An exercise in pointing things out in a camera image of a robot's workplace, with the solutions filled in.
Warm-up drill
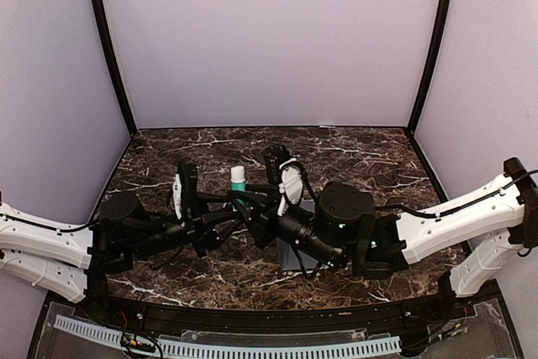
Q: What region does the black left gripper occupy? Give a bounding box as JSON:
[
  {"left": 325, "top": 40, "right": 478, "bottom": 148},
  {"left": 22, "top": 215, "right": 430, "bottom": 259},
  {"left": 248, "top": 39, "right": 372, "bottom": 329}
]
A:
[{"left": 129, "top": 192, "right": 242, "bottom": 261}]

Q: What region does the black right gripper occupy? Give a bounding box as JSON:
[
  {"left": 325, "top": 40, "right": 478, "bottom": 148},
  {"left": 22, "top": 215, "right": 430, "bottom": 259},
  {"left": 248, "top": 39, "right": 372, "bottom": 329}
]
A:
[{"left": 226, "top": 184, "right": 344, "bottom": 271}]

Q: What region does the green white glue stick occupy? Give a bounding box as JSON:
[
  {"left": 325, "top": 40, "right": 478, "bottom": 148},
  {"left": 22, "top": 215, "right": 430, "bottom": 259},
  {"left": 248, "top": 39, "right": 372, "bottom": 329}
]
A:
[{"left": 230, "top": 166, "right": 246, "bottom": 192}]

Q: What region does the grey-blue paper envelope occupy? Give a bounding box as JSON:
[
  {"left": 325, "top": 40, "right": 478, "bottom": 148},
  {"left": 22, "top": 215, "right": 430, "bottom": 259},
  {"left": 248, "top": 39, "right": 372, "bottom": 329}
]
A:
[{"left": 276, "top": 201, "right": 319, "bottom": 276}]

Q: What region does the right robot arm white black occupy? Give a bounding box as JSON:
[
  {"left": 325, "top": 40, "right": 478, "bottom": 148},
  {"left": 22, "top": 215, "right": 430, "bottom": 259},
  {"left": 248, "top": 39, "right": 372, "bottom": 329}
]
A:
[{"left": 228, "top": 158, "right": 537, "bottom": 320}]

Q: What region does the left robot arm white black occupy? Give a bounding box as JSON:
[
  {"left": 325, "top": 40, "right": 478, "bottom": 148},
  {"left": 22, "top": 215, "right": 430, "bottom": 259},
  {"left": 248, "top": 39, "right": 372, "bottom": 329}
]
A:
[{"left": 1, "top": 193, "right": 249, "bottom": 322}]

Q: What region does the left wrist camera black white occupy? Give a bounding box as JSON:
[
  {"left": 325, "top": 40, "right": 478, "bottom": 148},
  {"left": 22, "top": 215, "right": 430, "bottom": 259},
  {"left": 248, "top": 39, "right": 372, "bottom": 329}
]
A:
[{"left": 171, "top": 159, "right": 198, "bottom": 220}]

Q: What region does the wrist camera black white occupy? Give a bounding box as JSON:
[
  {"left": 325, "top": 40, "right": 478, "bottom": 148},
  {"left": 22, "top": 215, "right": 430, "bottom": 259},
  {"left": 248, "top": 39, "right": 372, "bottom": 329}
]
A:
[
  {"left": 171, "top": 159, "right": 198, "bottom": 220},
  {"left": 264, "top": 145, "right": 303, "bottom": 217}
]

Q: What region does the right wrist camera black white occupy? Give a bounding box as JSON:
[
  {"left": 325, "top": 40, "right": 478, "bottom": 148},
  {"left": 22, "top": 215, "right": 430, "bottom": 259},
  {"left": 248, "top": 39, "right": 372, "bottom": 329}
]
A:
[{"left": 264, "top": 145, "right": 303, "bottom": 217}]

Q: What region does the small circuit board with wires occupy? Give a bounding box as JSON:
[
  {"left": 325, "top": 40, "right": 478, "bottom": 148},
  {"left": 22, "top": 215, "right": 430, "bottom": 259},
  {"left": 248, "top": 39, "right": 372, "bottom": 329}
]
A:
[{"left": 120, "top": 333, "right": 159, "bottom": 355}]

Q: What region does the grey slotted cable duct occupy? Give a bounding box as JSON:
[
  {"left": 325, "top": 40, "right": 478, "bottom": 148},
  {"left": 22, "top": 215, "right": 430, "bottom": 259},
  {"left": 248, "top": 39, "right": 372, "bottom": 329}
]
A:
[{"left": 53, "top": 315, "right": 402, "bottom": 358}]

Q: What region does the black front table rail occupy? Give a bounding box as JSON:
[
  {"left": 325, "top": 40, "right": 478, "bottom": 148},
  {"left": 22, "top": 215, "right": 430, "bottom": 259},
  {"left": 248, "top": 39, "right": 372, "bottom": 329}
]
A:
[{"left": 86, "top": 268, "right": 467, "bottom": 341}]

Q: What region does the black left corner frame post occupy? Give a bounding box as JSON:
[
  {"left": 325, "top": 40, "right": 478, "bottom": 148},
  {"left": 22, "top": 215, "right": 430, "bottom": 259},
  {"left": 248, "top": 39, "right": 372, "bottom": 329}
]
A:
[{"left": 91, "top": 0, "right": 138, "bottom": 137}]

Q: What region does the black corner frame post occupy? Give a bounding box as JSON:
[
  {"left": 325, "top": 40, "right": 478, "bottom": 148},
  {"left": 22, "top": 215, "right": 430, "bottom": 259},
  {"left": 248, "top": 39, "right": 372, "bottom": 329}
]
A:
[
  {"left": 406, "top": 0, "right": 451, "bottom": 138},
  {"left": 91, "top": 0, "right": 138, "bottom": 137}
]

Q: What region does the black right corner frame post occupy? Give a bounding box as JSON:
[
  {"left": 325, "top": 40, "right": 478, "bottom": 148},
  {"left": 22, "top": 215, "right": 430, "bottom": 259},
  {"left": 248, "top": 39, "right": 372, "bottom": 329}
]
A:
[{"left": 406, "top": 0, "right": 451, "bottom": 138}]

